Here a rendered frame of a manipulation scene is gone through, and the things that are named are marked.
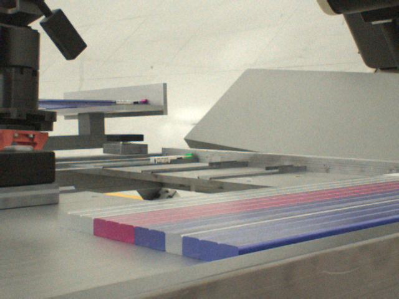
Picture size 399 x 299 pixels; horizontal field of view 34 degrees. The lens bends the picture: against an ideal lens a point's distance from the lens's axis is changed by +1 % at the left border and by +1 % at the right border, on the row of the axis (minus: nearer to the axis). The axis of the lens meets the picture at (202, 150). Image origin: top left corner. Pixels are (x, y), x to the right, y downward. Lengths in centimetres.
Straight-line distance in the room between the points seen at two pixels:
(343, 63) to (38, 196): 206
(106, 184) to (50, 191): 50
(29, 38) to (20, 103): 8
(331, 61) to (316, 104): 133
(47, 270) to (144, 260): 5
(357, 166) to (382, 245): 51
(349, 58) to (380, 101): 136
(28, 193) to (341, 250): 31
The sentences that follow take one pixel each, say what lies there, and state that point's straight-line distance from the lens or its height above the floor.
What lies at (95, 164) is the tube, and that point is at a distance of 95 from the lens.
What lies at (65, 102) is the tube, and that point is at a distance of 121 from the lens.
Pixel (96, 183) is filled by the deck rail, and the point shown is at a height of 79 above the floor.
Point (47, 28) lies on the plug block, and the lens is 63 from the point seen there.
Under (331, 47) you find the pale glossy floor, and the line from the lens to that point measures 268.
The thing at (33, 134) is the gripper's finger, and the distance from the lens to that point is 87.
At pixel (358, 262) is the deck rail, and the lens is 36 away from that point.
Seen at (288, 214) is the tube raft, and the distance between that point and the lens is 44.
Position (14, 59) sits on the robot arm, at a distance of 87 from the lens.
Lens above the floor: 128
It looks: 31 degrees down
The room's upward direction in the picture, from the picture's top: 34 degrees counter-clockwise
